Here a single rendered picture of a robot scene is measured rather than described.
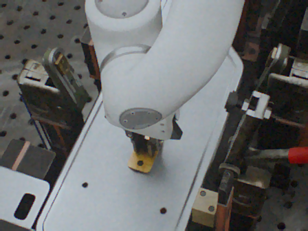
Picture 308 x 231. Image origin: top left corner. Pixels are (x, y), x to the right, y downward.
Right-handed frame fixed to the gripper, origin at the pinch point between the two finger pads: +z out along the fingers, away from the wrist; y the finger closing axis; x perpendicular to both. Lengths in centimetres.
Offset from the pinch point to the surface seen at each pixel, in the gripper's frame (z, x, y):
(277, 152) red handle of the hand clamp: -7.6, 0.0, -19.9
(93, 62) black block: 9.3, -17.3, 18.2
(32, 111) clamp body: 8.2, -3.0, 23.9
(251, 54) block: 33, -46, -6
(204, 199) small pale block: -3.2, 7.8, -12.1
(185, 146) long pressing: 3.2, -2.6, -5.4
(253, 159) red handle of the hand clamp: -5.3, 0.8, -16.9
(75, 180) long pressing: 3.2, 8.6, 8.8
